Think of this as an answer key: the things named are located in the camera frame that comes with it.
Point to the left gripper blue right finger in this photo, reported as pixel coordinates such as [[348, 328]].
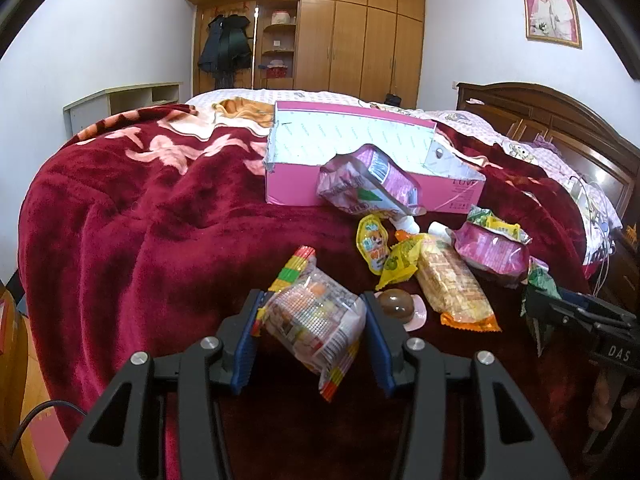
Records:
[[387, 337]]

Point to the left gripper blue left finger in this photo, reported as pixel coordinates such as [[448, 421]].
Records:
[[235, 334]]

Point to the clear colourful candy pack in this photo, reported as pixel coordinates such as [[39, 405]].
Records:
[[317, 319]]

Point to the yellow cartoon snack packet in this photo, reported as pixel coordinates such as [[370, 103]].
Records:
[[372, 243]]

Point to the pink peach drink pouch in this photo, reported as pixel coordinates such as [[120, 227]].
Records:
[[487, 244]]

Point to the pink jelly drink pouch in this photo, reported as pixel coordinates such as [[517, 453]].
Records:
[[368, 181]]

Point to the brown pudding cup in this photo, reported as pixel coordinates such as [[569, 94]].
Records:
[[410, 310]]

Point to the yellow green snack packet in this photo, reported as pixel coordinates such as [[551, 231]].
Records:
[[402, 262]]

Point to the orange cracker pack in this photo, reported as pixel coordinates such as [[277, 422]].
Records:
[[451, 289]]

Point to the dark red floral blanket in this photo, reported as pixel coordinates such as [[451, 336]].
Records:
[[148, 229]]

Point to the dark wooden headboard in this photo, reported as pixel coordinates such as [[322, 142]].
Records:
[[588, 143]]

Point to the pink cardboard box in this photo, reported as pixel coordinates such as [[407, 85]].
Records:
[[306, 135]]

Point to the grey open shelf unit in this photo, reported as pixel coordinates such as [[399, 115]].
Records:
[[90, 109]]

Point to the wooden wardrobe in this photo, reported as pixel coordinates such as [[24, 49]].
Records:
[[362, 48]]

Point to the dark hanging coat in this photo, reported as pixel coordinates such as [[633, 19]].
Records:
[[227, 49]]

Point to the framed wedding photo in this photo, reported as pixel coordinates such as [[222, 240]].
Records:
[[554, 21]]

